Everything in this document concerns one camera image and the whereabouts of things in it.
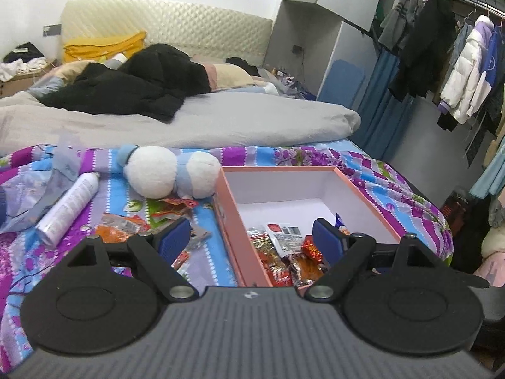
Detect white blue plush toy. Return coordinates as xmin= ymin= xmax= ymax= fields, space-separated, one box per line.
xmin=117 ymin=145 xmax=221 ymax=199

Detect blue cushion board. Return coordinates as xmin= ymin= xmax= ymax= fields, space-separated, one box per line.
xmin=317 ymin=59 xmax=365 ymax=108

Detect grey duvet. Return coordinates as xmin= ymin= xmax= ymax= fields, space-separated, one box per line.
xmin=1 ymin=92 xmax=361 ymax=154

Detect white puffer jacket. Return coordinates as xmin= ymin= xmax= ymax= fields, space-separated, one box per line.
xmin=440 ymin=15 xmax=494 ymax=124

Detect translucent blue plastic bag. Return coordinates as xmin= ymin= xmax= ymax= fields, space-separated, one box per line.
xmin=1 ymin=132 xmax=83 ymax=234

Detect white label snack packet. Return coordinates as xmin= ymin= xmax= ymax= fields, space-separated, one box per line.
xmin=265 ymin=222 xmax=306 ymax=257

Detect hanging dark clothes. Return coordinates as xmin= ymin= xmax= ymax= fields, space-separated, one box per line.
xmin=377 ymin=0 xmax=459 ymax=132

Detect colourful floral bed sheet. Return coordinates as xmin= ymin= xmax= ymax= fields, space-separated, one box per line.
xmin=0 ymin=138 xmax=455 ymax=374

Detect wooden nightstand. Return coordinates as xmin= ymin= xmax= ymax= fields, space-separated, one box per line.
xmin=0 ymin=59 xmax=57 ymax=98

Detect beige pillow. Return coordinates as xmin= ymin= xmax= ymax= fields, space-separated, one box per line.
xmin=203 ymin=63 xmax=255 ymax=92

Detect white spray can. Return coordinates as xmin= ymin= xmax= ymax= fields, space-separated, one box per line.
xmin=35 ymin=172 xmax=100 ymax=249

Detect orange snack packet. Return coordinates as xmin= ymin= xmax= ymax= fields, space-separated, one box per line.
xmin=94 ymin=213 xmax=151 ymax=243

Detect black jacket on bed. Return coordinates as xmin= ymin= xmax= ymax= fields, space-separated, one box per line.
xmin=39 ymin=44 xmax=211 ymax=122

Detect yellow pillow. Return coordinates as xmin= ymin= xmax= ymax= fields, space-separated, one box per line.
xmin=62 ymin=31 xmax=146 ymax=63

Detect grey wardrobe cabinet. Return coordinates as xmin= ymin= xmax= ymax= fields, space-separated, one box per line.
xmin=264 ymin=0 xmax=379 ymax=110

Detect clear red noodle snack packet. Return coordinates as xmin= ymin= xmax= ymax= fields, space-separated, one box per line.
xmin=247 ymin=228 xmax=293 ymax=287

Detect blue white snack bag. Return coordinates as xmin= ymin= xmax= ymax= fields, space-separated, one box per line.
xmin=335 ymin=213 xmax=350 ymax=235

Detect blue curtain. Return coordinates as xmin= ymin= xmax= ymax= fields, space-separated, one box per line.
xmin=351 ymin=49 xmax=413 ymax=162

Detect pink cardboard box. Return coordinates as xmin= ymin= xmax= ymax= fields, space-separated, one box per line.
xmin=213 ymin=167 xmax=400 ymax=287

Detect cream quilted headboard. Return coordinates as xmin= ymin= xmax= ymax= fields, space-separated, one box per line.
xmin=61 ymin=0 xmax=273 ymax=65

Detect red foil snack packet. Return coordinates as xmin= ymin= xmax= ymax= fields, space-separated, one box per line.
xmin=149 ymin=198 xmax=199 ymax=220

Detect dark red snack packet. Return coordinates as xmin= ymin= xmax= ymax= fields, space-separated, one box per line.
xmin=288 ymin=235 xmax=327 ymax=287

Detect clothes pile on nightstand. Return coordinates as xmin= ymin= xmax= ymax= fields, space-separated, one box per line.
xmin=0 ymin=42 xmax=49 ymax=82

